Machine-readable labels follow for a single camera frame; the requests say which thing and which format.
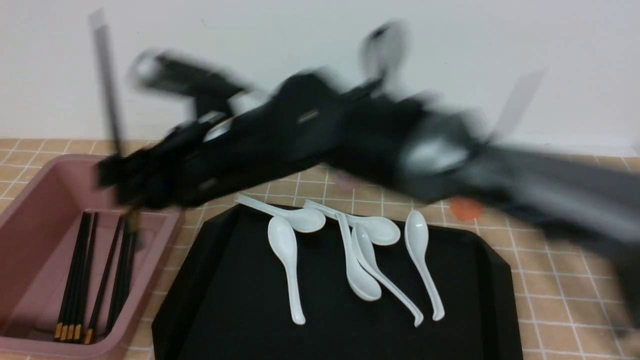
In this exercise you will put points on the white spoon centre top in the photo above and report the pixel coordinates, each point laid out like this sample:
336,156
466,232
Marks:
382,231

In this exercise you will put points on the pink translucent cube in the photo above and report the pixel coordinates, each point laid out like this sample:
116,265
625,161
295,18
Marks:
345,181

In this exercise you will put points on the white spoon centre diagonal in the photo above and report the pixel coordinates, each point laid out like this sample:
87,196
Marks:
365,254

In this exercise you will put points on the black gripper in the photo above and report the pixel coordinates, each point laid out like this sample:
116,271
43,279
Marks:
220,152

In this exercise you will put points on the black chopstick right pair outer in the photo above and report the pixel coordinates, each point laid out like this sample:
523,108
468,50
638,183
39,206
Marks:
126,270

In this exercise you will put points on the black chopstick gold tip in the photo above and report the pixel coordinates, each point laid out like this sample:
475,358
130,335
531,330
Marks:
66,314
93,322
74,298
83,288
61,327

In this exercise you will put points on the black chopstick newly placed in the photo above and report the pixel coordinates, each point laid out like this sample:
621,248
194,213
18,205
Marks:
111,170

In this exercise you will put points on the white spoon centre bowl down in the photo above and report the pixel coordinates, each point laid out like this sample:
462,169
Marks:
360,281

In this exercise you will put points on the white spoon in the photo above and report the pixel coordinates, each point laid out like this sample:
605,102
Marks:
382,231
303,220
416,237

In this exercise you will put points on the white spoon far left top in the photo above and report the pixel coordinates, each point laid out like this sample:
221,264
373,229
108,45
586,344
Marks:
303,220

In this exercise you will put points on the white spoon right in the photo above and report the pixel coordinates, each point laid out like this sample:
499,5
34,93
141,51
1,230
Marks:
416,237

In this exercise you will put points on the pink plastic bin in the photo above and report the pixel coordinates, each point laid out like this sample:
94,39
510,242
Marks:
38,232

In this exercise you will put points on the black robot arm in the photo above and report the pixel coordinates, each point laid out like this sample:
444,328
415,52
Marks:
407,145

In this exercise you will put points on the orange cube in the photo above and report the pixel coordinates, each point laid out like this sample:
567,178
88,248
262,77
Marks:
465,209

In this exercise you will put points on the white spoon left vertical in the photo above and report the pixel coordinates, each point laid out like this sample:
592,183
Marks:
283,242

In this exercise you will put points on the checkered orange tablecloth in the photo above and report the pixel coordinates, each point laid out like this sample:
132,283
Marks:
569,307

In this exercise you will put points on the black plastic tray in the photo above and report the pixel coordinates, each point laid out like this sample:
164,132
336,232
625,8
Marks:
229,301

